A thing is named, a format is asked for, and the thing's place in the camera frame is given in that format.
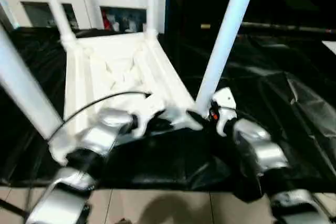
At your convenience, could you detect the white plastic table leg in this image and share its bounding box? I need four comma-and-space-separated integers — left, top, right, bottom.
38, 0, 77, 44
195, 0, 260, 116
0, 26, 64, 141
145, 0, 158, 38

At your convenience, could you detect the white plastic table top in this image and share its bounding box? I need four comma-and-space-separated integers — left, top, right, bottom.
48, 31, 204, 166

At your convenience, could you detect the black mat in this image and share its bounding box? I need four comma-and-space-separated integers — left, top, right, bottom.
0, 26, 336, 204

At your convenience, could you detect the red packet in cabinet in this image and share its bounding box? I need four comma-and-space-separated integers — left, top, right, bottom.
102, 11, 111, 29

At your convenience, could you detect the white flat board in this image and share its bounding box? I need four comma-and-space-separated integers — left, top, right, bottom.
321, 39, 336, 56

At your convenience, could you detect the black metal table leg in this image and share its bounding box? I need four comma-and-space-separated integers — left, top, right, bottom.
0, 199, 27, 216

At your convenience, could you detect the pale blue translucent container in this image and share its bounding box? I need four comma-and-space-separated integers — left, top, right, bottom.
0, 0, 19, 29

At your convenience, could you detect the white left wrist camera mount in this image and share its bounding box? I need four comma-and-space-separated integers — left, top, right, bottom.
131, 94, 169, 137

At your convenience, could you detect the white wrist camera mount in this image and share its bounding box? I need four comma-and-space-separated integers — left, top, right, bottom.
131, 94, 169, 137
209, 87, 237, 137

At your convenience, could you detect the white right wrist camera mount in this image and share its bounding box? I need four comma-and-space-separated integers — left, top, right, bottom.
209, 87, 237, 137

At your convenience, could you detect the black metal rail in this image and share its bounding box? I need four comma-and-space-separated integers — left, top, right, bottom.
241, 22, 336, 34

